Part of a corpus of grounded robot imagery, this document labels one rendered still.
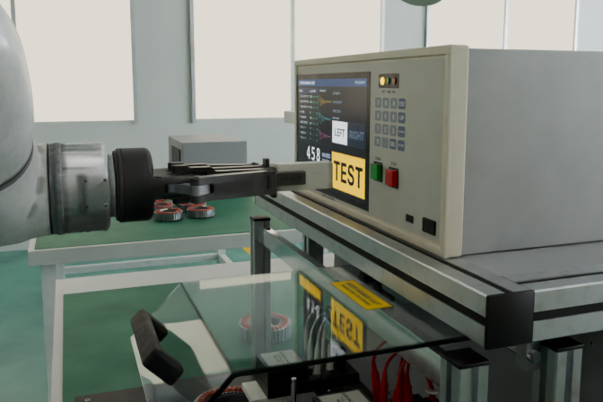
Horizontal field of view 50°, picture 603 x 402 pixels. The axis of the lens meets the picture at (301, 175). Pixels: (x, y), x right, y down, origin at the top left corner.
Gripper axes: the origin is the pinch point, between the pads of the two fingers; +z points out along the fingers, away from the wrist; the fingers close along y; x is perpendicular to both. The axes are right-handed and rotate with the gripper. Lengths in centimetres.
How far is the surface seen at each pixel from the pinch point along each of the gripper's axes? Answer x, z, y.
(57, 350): -43, -29, -67
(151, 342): -11.9, -18.3, 12.6
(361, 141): 3.1, 9.6, -4.9
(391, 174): 0.3, 9.1, 4.1
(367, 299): -11.7, 3.8, 9.4
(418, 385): -33.1, 21.6, -10.2
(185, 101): -5, 66, -469
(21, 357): -118, -52, -251
